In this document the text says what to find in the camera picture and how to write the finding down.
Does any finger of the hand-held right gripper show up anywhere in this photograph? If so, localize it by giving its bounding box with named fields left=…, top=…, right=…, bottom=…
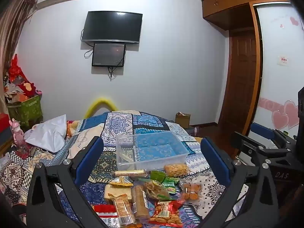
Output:
left=231, top=131, right=295, bottom=169
left=250, top=123, right=297, bottom=148

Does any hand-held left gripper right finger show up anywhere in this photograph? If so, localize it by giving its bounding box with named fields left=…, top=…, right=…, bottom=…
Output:
left=201, top=136, right=279, bottom=228

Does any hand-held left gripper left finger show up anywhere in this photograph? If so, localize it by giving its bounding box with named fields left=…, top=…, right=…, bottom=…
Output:
left=26, top=136, right=105, bottom=228

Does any small yellow snack packet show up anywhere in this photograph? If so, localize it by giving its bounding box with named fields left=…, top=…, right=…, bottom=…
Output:
left=109, top=176, right=134, bottom=187

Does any clear puffed snack packet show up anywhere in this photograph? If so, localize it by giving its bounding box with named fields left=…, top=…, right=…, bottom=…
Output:
left=163, top=163, right=190, bottom=177

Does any long tan biscuit bar packet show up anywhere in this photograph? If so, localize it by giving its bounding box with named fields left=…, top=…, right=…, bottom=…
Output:
left=112, top=169, right=148, bottom=177

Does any round orange cracker packet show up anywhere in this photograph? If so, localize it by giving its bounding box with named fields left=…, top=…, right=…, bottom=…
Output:
left=180, top=182, right=202, bottom=201

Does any pale yellow wafer packet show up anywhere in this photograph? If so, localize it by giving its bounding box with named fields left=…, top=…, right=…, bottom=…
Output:
left=104, top=184, right=133, bottom=205

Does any small green candy packet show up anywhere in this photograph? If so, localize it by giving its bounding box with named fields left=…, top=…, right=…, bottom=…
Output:
left=161, top=176, right=180, bottom=187

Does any green snack packet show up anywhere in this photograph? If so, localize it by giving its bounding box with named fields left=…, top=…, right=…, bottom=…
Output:
left=150, top=170, right=166, bottom=183

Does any red and white snack packet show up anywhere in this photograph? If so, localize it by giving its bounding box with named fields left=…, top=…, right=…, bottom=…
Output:
left=94, top=204, right=119, bottom=228

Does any clear plastic container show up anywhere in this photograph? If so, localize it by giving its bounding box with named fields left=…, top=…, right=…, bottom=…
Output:
left=115, top=131, right=190, bottom=171

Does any clear long biscuit packet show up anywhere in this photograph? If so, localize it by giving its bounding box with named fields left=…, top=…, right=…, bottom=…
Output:
left=110, top=193, right=136, bottom=226

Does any brown biscuit roll packet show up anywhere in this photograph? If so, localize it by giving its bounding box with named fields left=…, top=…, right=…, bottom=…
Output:
left=131, top=185, right=150, bottom=221

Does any clear bag with green strip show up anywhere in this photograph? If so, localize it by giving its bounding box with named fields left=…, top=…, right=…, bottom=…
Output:
left=140, top=179, right=177, bottom=201

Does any red peanut packet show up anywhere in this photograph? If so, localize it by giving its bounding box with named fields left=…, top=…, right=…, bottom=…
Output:
left=148, top=199, right=186, bottom=227

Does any brown cardboard box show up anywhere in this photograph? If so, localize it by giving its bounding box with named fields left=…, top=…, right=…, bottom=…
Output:
left=175, top=112, right=191, bottom=129

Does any white plastic bag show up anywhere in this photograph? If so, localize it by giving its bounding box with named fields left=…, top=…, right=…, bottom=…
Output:
left=25, top=114, right=67, bottom=153

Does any brown wooden door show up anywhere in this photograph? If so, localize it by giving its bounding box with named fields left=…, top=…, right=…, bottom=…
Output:
left=218, top=30, right=258, bottom=127

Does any yellow fuzzy hoop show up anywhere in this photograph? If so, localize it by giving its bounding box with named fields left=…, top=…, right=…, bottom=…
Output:
left=84, top=97, right=118, bottom=119

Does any patchwork printed blanket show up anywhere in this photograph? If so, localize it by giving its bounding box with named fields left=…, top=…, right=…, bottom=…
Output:
left=0, top=110, right=250, bottom=228

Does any white wardrobe with pink hearts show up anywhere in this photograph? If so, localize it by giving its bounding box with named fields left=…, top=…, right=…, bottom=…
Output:
left=247, top=1, right=304, bottom=145

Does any pink toy figure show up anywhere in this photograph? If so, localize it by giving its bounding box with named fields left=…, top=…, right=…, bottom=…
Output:
left=9, top=118, right=25, bottom=146

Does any red box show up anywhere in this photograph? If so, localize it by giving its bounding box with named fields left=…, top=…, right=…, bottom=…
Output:
left=0, top=113, right=13, bottom=146

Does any pile of red decorations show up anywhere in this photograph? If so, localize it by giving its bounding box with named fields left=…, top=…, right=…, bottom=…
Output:
left=3, top=53, right=43, bottom=104

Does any wooden overhead cabinet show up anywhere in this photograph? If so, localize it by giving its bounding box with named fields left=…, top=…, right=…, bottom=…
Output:
left=201, top=0, right=289, bottom=30

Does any beige striped curtain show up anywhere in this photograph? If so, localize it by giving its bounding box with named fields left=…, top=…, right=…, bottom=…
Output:
left=0, top=0, right=40, bottom=114

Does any small black wall monitor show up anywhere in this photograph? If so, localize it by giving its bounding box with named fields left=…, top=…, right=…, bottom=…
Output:
left=92, top=43, right=126, bottom=67

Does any black wall television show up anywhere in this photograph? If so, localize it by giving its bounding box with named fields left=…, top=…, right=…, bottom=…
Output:
left=81, top=11, right=143, bottom=44

